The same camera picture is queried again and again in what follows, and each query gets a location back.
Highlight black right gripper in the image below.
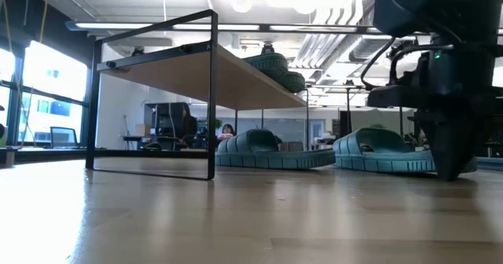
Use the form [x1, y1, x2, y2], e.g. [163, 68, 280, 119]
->
[367, 34, 503, 181]

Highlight dark green rubber slide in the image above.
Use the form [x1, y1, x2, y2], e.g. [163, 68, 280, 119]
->
[215, 128, 337, 171]
[332, 126, 479, 174]

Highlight teal rubber slide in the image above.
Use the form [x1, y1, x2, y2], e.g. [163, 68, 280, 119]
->
[242, 51, 290, 80]
[277, 70, 307, 94]

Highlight person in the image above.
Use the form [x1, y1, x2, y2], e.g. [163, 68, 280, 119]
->
[221, 123, 237, 141]
[178, 102, 199, 148]

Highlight black computer monitor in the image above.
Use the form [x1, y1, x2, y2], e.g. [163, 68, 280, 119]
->
[143, 101, 185, 130]

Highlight long linear ceiling light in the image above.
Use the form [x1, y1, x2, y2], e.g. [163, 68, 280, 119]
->
[65, 20, 394, 36]

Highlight large office window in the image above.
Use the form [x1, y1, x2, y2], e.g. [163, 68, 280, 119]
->
[0, 39, 90, 147]

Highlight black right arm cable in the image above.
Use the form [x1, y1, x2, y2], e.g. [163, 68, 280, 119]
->
[360, 35, 435, 92]

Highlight thin black workstation frame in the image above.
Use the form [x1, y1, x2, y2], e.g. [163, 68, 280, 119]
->
[306, 85, 404, 127]

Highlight wooden shelf black metal frame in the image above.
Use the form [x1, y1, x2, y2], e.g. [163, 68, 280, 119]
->
[85, 9, 309, 182]

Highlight black aluminium table frame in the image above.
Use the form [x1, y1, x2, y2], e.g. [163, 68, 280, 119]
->
[0, 145, 503, 171]

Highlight dark screen light frame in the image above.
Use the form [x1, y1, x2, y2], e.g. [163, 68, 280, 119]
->
[50, 126, 79, 148]

